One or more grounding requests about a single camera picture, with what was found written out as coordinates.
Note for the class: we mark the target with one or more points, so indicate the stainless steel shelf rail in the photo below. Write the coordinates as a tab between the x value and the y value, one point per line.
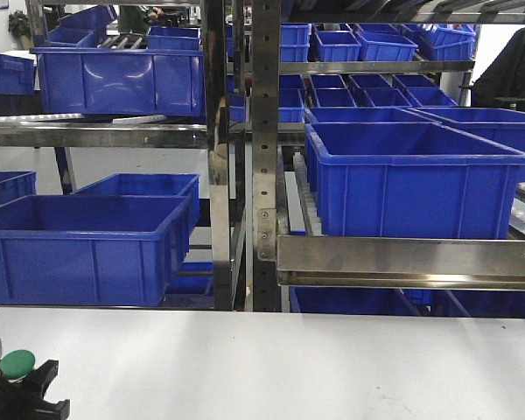
329	261

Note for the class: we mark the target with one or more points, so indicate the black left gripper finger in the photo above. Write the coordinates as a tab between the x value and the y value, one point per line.
43	410
37	382

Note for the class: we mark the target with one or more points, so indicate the black jacket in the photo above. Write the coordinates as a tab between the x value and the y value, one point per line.
505	77

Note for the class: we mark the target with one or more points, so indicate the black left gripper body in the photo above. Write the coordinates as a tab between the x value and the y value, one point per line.
12	405

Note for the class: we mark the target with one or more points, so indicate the blue bin behind lower left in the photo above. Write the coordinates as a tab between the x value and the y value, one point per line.
157	184

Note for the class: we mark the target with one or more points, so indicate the blue bin upper left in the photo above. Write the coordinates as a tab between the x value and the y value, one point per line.
99	81

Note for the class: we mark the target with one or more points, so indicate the large blue plastic bin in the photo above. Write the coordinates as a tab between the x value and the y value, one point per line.
411	179

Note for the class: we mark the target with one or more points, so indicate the green round button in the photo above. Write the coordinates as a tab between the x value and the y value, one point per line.
17	364

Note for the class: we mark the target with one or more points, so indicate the perforated steel rack post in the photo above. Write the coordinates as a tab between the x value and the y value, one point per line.
266	22

